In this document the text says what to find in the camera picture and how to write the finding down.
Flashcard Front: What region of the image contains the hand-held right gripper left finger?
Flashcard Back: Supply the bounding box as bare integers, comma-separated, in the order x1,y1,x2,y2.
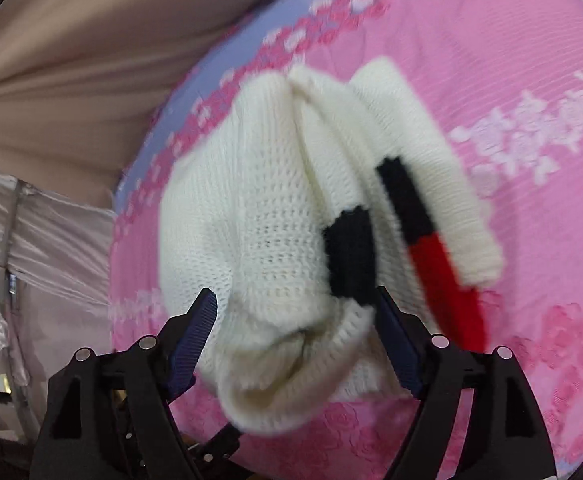
32,287,220,480

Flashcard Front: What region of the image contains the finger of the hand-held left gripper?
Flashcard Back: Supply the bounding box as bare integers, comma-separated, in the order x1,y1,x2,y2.
189,420,252,478

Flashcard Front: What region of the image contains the white satin curtain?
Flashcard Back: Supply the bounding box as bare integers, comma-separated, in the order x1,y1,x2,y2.
0,160,117,446

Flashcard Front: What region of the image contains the beige backdrop cloth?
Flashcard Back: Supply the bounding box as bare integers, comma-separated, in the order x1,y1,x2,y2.
0,0,332,206

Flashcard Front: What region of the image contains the white red black knit sweater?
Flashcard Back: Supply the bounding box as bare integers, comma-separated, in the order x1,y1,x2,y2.
158,57,505,436

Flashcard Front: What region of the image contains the pink floral bedsheet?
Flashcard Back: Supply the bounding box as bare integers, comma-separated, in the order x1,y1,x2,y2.
109,0,583,480

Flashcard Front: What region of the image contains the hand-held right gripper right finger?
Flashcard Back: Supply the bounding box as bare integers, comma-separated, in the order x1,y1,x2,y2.
374,286,557,480

